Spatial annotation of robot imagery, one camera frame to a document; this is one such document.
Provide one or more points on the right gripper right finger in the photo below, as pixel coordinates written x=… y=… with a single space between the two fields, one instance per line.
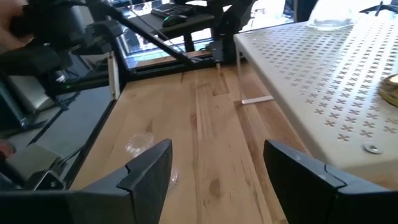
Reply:
x=320 y=199

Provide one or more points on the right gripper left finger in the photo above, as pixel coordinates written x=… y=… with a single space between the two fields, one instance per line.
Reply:
x=133 y=199

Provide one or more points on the clear glass candle holder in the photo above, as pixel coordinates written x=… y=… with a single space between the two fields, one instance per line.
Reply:
x=140 y=144
x=329 y=17

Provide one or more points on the gold candlestick holder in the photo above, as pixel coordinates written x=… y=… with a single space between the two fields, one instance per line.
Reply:
x=390 y=90

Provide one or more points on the white perforated shelf riser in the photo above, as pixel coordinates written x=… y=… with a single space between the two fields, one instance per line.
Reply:
x=326 y=93

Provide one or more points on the black computer mouse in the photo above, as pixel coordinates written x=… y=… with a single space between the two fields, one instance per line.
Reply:
x=174 y=20

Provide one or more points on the black desk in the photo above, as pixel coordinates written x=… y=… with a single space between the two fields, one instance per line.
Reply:
x=205 y=23

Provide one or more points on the black keyboard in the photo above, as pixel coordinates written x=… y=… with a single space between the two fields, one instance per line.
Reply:
x=174 y=10

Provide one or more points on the black frame end connector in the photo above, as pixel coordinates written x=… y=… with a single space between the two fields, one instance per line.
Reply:
x=51 y=182

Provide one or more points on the white frame post plate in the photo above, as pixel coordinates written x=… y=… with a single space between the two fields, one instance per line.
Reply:
x=114 y=77

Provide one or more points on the black aluminium table frame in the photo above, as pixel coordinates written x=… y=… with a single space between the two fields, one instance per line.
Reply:
x=155 y=72

